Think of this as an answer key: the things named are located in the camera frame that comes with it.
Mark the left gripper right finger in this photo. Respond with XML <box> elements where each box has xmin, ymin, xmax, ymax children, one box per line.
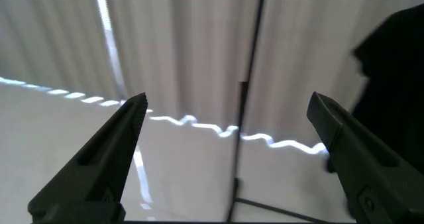
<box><xmin>306</xmin><ymin>91</ymin><xmax>424</xmax><ymax>224</ymax></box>

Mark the black clothes rack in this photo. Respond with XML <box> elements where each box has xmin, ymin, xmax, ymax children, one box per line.
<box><xmin>226</xmin><ymin>0</ymin><xmax>332</xmax><ymax>223</ymax></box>

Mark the black T-shirt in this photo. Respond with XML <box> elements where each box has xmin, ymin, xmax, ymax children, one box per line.
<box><xmin>326</xmin><ymin>3</ymin><xmax>424</xmax><ymax>175</ymax></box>

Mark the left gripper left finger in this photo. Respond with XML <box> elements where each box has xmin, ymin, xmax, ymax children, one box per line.
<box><xmin>27</xmin><ymin>91</ymin><xmax>148</xmax><ymax>223</ymax></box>

